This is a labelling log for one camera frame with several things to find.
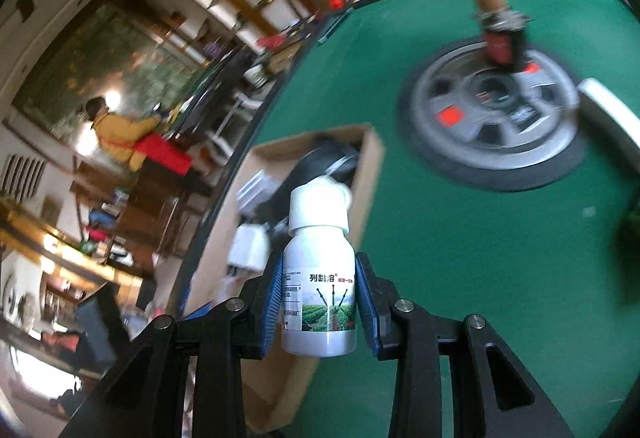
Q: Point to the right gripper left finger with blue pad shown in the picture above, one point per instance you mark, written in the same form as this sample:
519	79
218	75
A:
238	329

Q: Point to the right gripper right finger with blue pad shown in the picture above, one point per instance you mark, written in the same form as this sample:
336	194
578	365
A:
493	394

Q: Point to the white bottle green label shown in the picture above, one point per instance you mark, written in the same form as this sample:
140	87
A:
319	301

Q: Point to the black foil pouch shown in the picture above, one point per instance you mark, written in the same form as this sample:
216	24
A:
328	157

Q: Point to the white square box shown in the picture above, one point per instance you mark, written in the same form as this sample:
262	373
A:
250	248

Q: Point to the person yellow jacket red apron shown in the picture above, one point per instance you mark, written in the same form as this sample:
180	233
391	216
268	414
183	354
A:
133	143

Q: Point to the black ink bottle cork stopper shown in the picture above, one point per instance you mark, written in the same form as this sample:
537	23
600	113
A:
504	33

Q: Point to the landscape wall painting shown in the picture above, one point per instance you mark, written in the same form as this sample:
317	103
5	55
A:
103	51

